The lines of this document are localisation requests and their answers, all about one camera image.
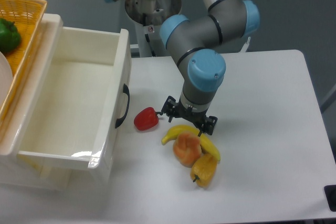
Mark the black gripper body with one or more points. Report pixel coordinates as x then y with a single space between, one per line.
198 119

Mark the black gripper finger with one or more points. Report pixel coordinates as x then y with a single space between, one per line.
170 109
206 125

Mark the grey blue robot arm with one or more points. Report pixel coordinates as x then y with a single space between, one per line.
191 45

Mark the yellow banana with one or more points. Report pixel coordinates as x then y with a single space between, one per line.
207 145

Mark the red bell pepper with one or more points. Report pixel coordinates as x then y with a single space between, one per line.
147 119

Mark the yellow bell pepper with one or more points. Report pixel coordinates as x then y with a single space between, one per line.
203 170

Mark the white open drawer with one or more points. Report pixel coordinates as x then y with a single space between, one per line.
72 124

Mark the black object at table edge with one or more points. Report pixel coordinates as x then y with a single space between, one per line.
330 193

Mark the white plate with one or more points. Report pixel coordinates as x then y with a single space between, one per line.
6 78

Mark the white drawer cabinet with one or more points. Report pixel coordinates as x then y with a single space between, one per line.
16 168

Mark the yellow woven basket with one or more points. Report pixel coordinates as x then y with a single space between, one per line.
26 16

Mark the green bell pepper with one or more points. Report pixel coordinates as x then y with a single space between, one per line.
10 37

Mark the black drawer handle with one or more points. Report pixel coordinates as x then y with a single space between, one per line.
126 103

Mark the white bracket behind table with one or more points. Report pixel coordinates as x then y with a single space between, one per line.
245 45

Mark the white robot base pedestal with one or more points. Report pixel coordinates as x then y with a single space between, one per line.
148 17

